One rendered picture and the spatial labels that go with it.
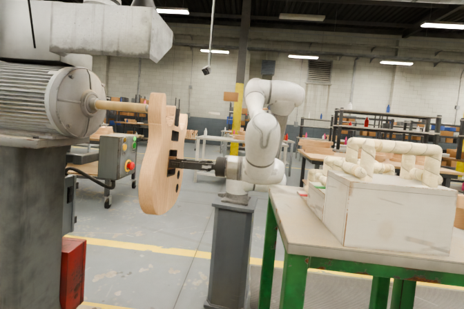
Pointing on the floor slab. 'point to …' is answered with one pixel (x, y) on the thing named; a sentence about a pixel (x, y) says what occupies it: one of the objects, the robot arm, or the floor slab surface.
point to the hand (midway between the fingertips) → (173, 163)
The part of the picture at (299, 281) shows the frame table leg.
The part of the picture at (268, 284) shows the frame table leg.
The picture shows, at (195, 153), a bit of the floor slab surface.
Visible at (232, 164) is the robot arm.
